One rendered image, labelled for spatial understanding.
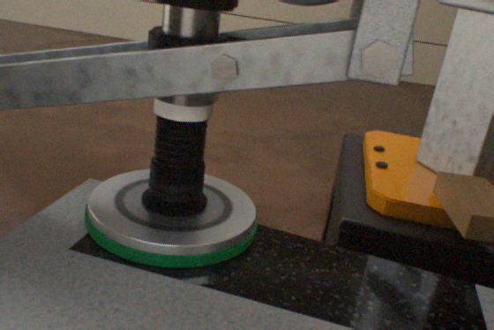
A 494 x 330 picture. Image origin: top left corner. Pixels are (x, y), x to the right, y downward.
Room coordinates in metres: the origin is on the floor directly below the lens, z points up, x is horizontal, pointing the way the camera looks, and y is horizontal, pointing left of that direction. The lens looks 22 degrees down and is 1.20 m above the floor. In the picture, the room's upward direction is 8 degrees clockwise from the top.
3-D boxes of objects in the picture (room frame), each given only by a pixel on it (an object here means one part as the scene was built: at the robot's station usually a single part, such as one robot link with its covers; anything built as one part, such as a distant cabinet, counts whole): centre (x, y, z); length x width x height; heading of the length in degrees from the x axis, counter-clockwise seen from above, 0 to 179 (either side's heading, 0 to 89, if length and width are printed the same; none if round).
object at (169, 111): (0.59, 0.08, 1.03); 0.07 x 0.07 x 0.04
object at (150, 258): (0.59, 0.08, 0.88); 0.22 x 0.22 x 0.04
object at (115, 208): (0.59, 0.08, 0.89); 0.21 x 0.21 x 0.01
